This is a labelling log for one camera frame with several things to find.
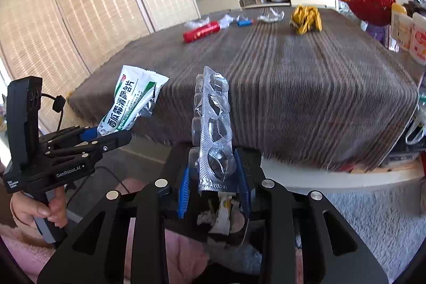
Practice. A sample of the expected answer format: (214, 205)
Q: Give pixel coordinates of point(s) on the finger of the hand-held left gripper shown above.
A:
(88, 134)
(113, 142)

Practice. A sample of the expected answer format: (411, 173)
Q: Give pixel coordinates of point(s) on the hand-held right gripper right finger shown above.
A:
(244, 184)

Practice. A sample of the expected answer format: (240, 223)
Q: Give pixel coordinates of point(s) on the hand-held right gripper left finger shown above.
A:
(183, 194)

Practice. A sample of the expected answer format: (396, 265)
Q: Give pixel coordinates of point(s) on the white tissue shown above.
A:
(204, 219)

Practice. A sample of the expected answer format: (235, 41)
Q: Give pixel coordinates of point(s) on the torn white printed packet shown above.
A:
(224, 214)

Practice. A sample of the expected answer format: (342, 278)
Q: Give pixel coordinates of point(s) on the round white pink-label lid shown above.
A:
(239, 224)

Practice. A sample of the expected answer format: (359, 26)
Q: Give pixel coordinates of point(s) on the white green sachet packet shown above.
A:
(133, 97)

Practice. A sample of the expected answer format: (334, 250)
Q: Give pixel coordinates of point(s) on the clear silver blister pack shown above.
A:
(216, 137)

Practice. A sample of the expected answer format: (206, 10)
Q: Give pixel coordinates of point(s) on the black trash bin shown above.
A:
(233, 240)

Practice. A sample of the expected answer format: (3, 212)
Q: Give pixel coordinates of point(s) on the red small packet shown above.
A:
(199, 32)

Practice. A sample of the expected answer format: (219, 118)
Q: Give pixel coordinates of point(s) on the clear plastic film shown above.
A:
(196, 22)

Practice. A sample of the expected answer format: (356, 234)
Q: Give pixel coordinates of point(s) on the white paper piece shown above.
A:
(228, 21)

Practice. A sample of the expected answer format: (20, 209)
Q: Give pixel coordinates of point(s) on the clear wrapper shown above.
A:
(271, 15)

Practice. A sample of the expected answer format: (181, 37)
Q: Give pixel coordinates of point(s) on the yellow wrapper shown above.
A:
(306, 19)

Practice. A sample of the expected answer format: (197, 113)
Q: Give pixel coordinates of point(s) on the person's left hand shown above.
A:
(30, 210)

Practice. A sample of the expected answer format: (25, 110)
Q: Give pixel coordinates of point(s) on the pink fleece clothing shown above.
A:
(186, 257)

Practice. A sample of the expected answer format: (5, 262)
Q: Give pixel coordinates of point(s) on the cream table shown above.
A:
(332, 179)

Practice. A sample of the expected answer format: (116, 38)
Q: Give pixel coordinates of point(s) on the grey plaid tablecloth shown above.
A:
(299, 87)

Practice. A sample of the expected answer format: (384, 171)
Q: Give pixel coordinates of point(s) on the bamboo folding screen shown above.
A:
(83, 14)

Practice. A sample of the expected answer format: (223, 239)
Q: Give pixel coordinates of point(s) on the red plastic basket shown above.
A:
(371, 4)

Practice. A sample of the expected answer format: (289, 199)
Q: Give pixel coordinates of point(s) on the white yellow-label bottle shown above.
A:
(401, 29)

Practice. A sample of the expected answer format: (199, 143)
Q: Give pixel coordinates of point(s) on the white pink-label bottle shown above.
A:
(419, 41)

